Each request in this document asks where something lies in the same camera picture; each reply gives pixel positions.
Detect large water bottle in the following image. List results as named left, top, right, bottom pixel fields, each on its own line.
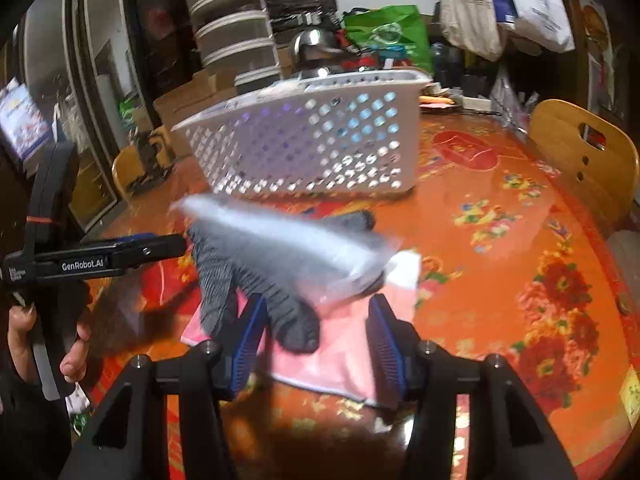
left=431, top=42, right=463, bottom=86

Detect bagged grey knit gloves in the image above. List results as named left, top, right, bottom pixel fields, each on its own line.
left=170, top=192, right=406, bottom=353

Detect red printed tablecloth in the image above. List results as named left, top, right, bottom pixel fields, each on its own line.
left=80, top=110, right=640, bottom=480

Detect green shopping bag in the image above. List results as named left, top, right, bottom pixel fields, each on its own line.
left=344, top=5, right=433, bottom=73

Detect light teal soft packet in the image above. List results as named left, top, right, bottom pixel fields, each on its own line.
left=345, top=117, right=401, bottom=148

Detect stacked plastic drawer unit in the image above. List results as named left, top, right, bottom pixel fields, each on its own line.
left=185, top=0, right=281, bottom=91

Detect white tote bag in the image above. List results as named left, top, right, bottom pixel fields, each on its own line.
left=497, top=0, right=576, bottom=53

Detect wooden chair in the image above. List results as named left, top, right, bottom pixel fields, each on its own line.
left=111, top=145, right=151, bottom=201
left=527, top=99, right=640, bottom=233

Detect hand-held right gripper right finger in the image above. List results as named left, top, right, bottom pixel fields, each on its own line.
left=365, top=294, right=578, bottom=480

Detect black folding phone stand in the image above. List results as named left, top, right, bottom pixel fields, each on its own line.
left=132, top=130, right=176, bottom=181

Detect beige tote bag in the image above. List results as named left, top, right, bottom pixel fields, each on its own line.
left=436, top=0, right=503, bottom=61

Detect person's left hand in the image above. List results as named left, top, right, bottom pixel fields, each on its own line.
left=7, top=305, right=93, bottom=386

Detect steel kettle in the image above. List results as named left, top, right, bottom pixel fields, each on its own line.
left=292, top=29, right=346, bottom=78

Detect colourful paper packets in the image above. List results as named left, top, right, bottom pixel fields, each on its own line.
left=417, top=90, right=458, bottom=111

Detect open cardboard box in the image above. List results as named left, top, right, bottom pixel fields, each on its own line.
left=152, top=67, right=241, bottom=126

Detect pink flat packet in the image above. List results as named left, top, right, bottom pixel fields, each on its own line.
left=181, top=250, right=422, bottom=407

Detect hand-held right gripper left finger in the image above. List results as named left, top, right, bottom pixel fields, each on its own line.
left=60, top=294, right=268, bottom=480

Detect white perforated plastic basket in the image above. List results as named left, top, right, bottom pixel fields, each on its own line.
left=171, top=69, right=433, bottom=200

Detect dark glass cabinet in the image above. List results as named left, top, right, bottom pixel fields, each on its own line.
left=0, top=0, right=166, bottom=241

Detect person's left forearm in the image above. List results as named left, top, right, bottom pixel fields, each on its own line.
left=0, top=370, right=76, bottom=480

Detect purple tissue pack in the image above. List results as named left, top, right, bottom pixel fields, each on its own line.
left=240, top=100, right=321, bottom=126

